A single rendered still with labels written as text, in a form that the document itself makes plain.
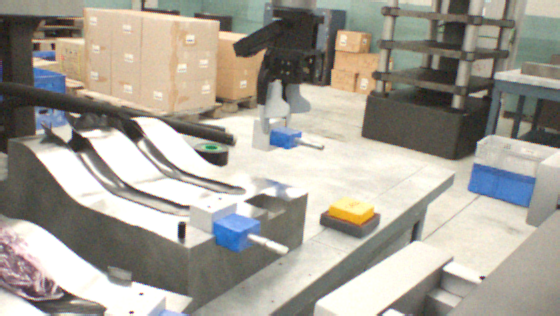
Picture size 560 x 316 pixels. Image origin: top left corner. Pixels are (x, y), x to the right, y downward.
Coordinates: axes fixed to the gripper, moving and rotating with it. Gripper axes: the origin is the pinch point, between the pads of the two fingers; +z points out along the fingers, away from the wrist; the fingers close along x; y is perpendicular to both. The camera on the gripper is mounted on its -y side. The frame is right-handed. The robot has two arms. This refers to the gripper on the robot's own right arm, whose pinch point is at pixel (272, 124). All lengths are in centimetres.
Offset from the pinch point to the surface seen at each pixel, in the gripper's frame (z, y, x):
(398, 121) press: 72, -108, 362
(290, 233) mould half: 11.8, 14.4, -14.1
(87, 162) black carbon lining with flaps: 4.2, -12.7, -29.6
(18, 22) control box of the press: -10, -78, -2
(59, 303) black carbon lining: 10, 9, -49
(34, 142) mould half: 1.6, -18.3, -34.4
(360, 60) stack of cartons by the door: 49, -262, 597
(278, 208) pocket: 7.8, 12.8, -15.6
